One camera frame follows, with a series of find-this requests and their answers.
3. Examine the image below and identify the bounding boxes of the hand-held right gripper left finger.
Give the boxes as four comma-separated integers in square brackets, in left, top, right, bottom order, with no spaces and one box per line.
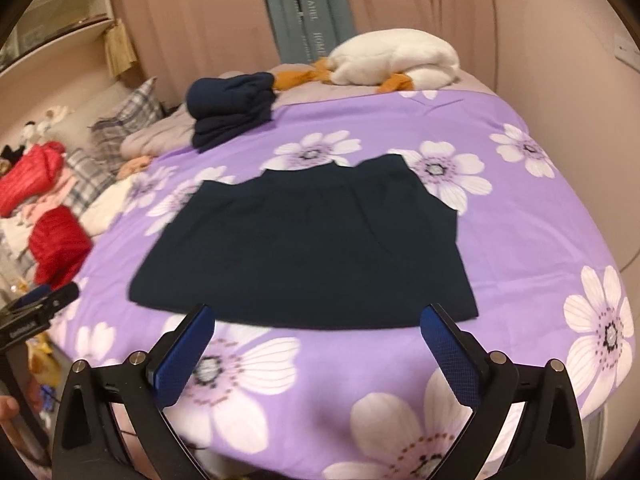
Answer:
[52,304,216,480]

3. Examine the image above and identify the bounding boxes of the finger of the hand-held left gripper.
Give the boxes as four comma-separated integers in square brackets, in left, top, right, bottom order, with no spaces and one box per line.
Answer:
[0,285,54,317]
[36,282,81,317]

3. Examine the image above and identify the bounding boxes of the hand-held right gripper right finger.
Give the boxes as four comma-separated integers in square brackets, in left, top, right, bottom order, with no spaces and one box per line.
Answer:
[420,303,587,480]

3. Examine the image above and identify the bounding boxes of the dark navy jacket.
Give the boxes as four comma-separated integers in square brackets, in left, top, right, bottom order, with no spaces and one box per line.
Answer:
[127,155,478,332]

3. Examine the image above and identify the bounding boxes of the pile of pink white clothes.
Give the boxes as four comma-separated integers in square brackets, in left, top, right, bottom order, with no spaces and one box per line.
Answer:
[0,180,71,256]

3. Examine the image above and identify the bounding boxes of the folded navy clothes stack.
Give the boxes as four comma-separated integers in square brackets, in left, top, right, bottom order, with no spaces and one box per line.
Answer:
[187,72,277,153]

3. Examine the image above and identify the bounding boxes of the person's left hand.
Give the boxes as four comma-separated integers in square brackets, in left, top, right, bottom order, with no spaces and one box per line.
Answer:
[0,395,23,431]

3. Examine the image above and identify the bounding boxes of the yellow packet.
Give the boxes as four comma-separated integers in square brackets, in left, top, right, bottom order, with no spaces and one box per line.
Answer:
[30,337,58,376]

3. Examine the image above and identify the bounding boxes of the red down jacket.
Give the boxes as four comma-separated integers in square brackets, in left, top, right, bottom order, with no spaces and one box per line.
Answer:
[0,141,67,216]
[28,206,93,285]

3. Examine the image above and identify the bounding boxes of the white garment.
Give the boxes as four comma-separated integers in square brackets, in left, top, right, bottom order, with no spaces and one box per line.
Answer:
[80,177,133,236]

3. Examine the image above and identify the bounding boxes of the plaid pillow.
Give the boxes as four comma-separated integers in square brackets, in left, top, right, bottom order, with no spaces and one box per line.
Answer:
[62,147,116,201]
[90,77,166,148]

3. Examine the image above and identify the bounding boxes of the purple floral blanket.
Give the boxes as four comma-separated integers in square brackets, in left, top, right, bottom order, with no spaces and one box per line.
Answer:
[47,89,636,480]

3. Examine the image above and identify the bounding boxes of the peach cloth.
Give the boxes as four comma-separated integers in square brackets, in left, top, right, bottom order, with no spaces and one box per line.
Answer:
[117,155,153,178]

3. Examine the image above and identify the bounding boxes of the small white plush toys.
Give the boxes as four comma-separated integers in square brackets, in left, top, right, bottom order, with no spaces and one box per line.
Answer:
[20,105,68,141]

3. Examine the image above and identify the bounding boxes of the grey quilt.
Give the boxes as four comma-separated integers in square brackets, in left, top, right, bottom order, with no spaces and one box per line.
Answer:
[120,62,496,158]

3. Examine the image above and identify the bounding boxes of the beige hanging tassels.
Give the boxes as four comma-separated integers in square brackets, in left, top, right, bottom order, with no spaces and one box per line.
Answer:
[102,19,138,77]

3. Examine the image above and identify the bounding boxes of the white goose plush toy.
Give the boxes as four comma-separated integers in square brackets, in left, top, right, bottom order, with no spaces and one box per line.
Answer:
[272,30,461,95]

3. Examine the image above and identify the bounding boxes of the pink curtain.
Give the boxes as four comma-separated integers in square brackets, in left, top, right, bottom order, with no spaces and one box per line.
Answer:
[112,0,501,91]

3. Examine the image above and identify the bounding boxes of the grey-green curtain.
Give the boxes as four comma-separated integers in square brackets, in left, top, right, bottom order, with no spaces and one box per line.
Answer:
[257,0,358,63]

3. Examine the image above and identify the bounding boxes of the white wall shelf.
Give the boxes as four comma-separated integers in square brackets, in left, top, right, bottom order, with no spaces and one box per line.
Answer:
[0,0,121,73]

